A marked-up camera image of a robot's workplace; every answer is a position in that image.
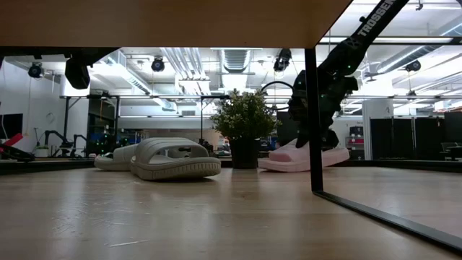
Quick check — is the wooden shelf with black legs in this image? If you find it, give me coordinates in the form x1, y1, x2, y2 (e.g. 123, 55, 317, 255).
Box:
0, 0, 462, 254

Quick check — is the green potted plant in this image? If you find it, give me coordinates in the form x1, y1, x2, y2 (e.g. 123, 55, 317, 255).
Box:
210, 88, 282, 170

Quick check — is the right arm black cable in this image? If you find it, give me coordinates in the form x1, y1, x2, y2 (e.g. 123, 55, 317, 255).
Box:
260, 80, 302, 111

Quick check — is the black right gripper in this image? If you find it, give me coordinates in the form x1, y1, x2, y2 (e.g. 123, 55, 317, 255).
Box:
288, 66, 348, 150

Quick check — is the black office chair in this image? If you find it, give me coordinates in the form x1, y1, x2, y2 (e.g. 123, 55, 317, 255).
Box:
440, 142, 462, 162

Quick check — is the black room divider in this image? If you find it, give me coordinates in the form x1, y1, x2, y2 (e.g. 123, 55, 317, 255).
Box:
370, 117, 445, 160

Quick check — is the silver ventilation duct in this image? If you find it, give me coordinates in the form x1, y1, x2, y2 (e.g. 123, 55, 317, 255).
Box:
219, 48, 252, 73

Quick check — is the black metal table frame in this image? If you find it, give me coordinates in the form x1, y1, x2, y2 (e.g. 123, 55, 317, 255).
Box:
0, 157, 462, 177

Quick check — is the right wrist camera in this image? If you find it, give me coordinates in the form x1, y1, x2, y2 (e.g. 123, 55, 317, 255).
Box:
335, 76, 359, 100

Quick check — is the black monitor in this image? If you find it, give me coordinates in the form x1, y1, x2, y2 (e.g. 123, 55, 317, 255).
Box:
276, 110, 300, 145

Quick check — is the black device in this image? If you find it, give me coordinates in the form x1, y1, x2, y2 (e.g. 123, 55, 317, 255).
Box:
0, 144, 35, 163

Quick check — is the black ceiling spotlight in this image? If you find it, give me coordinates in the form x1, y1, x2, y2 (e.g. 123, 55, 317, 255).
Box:
150, 56, 166, 73
273, 49, 292, 73
27, 61, 45, 79
404, 59, 422, 73

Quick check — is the black wall screen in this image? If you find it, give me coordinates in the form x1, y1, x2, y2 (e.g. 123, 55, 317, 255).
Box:
0, 113, 24, 140

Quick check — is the grey rubber slide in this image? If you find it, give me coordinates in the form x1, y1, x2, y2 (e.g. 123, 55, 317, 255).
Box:
94, 143, 140, 172
129, 136, 222, 181

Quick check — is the red object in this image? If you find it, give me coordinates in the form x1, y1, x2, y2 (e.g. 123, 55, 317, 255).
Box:
0, 132, 25, 149

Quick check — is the pink rubber slide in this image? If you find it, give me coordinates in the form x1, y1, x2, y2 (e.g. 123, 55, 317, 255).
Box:
258, 138, 350, 173

